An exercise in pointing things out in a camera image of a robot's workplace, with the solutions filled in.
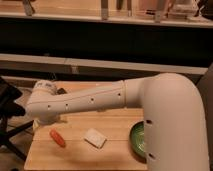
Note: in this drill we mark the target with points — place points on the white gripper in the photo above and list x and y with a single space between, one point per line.
41 122

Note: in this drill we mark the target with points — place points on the orange red pepper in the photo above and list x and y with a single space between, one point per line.
57 138

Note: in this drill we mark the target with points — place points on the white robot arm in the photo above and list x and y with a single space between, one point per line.
174 115

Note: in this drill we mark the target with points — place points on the green ceramic bowl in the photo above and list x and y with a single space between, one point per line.
136 138

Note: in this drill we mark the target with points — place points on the black phone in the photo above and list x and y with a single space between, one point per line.
61 91

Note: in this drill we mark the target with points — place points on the black office chair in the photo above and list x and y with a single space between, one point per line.
8 109

